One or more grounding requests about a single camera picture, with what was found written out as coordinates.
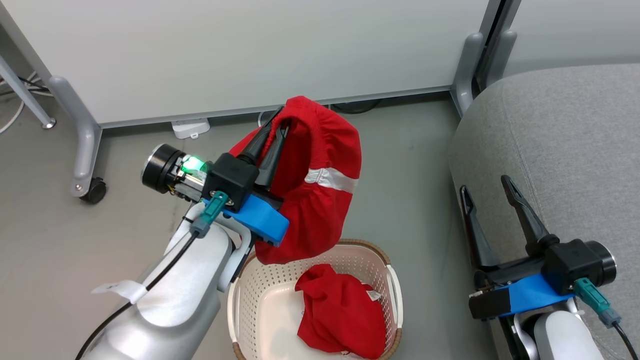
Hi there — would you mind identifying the right teal cable connector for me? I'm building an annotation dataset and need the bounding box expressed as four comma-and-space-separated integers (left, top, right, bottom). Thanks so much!
573, 278, 623, 329

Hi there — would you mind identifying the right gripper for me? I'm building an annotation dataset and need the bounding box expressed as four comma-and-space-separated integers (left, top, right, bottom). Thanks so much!
459, 174, 560, 321

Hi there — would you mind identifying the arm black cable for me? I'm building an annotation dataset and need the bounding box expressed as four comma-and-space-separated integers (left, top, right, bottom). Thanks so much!
75, 232, 200, 360
613, 322, 640, 360

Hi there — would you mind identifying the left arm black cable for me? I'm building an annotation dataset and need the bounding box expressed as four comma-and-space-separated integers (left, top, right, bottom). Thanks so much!
75, 232, 200, 360

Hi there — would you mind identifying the black floor cable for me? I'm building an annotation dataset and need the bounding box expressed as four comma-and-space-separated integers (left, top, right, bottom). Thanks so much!
329, 98, 384, 115

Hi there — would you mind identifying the plain red garment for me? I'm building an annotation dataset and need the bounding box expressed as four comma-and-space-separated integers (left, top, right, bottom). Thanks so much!
294, 263, 387, 360

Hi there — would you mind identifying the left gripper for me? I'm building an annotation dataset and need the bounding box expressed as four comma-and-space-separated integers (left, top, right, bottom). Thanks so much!
141, 106, 290, 202

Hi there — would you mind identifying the cream perforated laundry basket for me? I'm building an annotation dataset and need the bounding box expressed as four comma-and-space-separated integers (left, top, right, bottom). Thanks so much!
227, 238, 404, 360

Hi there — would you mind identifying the white paper cable tag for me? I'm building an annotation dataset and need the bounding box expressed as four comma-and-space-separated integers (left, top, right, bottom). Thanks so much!
91, 280, 149, 305

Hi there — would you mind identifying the grey metal table leg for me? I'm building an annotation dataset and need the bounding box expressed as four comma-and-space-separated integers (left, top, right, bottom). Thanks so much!
0, 54, 57, 130

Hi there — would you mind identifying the black caster wheel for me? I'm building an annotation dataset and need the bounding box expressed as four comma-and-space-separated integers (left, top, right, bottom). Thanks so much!
80, 177, 108, 205

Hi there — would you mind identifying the thin black cable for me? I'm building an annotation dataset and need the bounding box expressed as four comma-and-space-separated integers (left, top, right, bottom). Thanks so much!
17, 76, 51, 93

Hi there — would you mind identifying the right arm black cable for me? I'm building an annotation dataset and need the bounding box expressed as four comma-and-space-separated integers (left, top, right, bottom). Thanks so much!
613, 322, 640, 360

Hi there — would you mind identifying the white power adapter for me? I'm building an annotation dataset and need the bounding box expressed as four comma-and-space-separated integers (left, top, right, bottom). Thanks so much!
171, 118, 211, 140

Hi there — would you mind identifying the white cable bundle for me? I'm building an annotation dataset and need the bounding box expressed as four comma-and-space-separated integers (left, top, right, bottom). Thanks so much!
0, 71, 52, 135

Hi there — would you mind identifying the grey fabric sofa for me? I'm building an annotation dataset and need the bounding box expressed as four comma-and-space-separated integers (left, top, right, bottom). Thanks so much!
447, 63, 640, 360

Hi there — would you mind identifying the narrow white partition panel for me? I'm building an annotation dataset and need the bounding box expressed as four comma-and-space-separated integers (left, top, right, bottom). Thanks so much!
500, 0, 640, 78

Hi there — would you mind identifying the left teal cable connector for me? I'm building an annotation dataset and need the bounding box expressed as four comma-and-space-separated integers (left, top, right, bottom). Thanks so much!
189, 191, 230, 239

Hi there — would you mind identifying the wide white partition panel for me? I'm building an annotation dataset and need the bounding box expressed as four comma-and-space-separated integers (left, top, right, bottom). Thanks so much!
0, 0, 502, 130

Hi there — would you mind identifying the teal cable connector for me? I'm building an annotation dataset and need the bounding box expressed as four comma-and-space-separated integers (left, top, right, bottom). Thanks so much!
573, 278, 623, 329
189, 191, 230, 239

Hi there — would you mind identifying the red garment with white stripe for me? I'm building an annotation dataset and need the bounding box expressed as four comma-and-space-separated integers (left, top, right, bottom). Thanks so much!
229, 95, 363, 265

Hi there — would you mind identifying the grey partition foot with caster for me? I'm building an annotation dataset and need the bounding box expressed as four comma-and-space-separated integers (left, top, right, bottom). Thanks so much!
47, 75, 104, 199

